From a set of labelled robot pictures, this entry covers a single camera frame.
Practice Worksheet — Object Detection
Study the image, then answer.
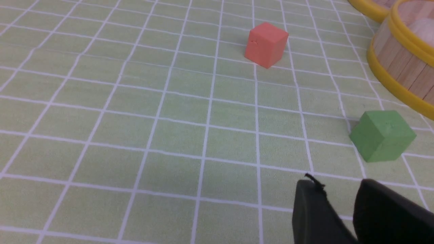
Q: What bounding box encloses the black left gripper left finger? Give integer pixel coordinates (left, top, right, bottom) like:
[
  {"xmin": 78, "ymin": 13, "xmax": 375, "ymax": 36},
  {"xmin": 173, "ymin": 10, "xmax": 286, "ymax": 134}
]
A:
[{"xmin": 292, "ymin": 174, "xmax": 358, "ymax": 244}]

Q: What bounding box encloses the woven bamboo steamer lid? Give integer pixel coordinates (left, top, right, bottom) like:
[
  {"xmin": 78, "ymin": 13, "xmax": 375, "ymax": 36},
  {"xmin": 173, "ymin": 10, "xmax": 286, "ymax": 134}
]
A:
[{"xmin": 348, "ymin": 0, "xmax": 396, "ymax": 23}]

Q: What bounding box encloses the bamboo steamer tray yellow rim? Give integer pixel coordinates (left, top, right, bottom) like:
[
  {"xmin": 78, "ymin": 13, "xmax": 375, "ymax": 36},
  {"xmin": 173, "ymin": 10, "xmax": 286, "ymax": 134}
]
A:
[{"xmin": 367, "ymin": 0, "xmax": 434, "ymax": 120}]

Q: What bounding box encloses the red foam cube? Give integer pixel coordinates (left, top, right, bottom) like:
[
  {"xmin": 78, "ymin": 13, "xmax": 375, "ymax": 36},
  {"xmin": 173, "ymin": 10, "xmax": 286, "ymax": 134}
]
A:
[{"xmin": 244, "ymin": 22, "xmax": 289, "ymax": 68}]

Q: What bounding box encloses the green checkered tablecloth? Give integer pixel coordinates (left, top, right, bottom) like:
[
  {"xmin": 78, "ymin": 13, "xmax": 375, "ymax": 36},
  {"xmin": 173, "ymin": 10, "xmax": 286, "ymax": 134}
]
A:
[{"xmin": 0, "ymin": 0, "xmax": 433, "ymax": 244}]

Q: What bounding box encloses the white bun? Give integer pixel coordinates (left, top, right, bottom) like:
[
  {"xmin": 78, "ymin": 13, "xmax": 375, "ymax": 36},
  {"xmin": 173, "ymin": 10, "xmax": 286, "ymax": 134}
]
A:
[{"xmin": 409, "ymin": 18, "xmax": 434, "ymax": 47}]

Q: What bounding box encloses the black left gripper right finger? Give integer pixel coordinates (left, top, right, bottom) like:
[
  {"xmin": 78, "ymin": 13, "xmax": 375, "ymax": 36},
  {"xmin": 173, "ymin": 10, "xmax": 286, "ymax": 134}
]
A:
[{"xmin": 352, "ymin": 179, "xmax": 434, "ymax": 244}]

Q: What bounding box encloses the green foam cube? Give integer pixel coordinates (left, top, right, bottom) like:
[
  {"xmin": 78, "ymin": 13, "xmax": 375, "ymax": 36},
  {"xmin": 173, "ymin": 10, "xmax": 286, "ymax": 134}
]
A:
[{"xmin": 349, "ymin": 110, "xmax": 417, "ymax": 163}]

